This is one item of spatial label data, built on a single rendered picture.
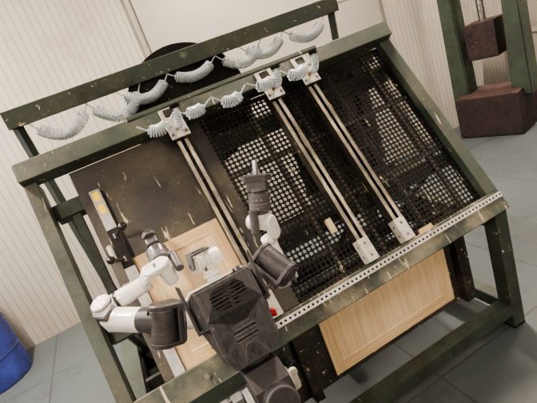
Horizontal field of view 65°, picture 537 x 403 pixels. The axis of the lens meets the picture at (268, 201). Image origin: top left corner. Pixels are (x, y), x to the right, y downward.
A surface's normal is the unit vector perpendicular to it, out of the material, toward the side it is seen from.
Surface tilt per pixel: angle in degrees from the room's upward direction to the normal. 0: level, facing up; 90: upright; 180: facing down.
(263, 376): 22
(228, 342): 82
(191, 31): 90
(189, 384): 57
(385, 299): 90
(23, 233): 90
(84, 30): 90
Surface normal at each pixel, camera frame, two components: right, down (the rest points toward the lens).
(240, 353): 0.33, 0.06
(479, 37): -0.70, 0.46
